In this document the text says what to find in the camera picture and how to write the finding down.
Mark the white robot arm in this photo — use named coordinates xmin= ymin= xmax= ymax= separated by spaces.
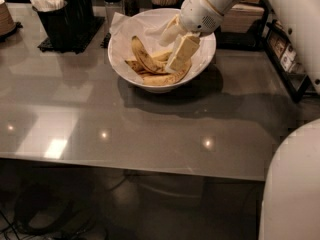
xmin=160 ymin=0 xmax=320 ymax=240

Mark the black cutlery holder front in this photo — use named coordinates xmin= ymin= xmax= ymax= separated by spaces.
xmin=33 ymin=3 xmax=74 ymax=51

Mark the black cutlery holder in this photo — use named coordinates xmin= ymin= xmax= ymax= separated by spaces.
xmin=33 ymin=3 xmax=74 ymax=51
xmin=68 ymin=0 xmax=94 ymax=33

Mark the white bowl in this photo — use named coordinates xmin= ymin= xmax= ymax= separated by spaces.
xmin=107 ymin=7 xmax=217 ymax=94

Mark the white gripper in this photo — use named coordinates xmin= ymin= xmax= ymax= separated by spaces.
xmin=159 ymin=0 xmax=223 ymax=73

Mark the black condiment tray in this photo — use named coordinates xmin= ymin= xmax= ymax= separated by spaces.
xmin=263 ymin=20 xmax=317 ymax=102

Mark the stack of brown paper cups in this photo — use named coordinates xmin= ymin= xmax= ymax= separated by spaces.
xmin=0 ymin=0 xmax=16 ymax=36

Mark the black cutlery holder rear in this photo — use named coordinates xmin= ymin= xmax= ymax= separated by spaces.
xmin=68 ymin=0 xmax=94 ymax=33

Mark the salt shaker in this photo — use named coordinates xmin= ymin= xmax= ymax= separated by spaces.
xmin=101 ymin=0 xmax=124 ymax=27

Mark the yellow banana bunch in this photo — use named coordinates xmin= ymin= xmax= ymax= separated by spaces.
xmin=124 ymin=36 xmax=192 ymax=86

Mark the napkin dispenser with napkins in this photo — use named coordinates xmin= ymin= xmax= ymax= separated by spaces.
xmin=215 ymin=2 xmax=268 ymax=51

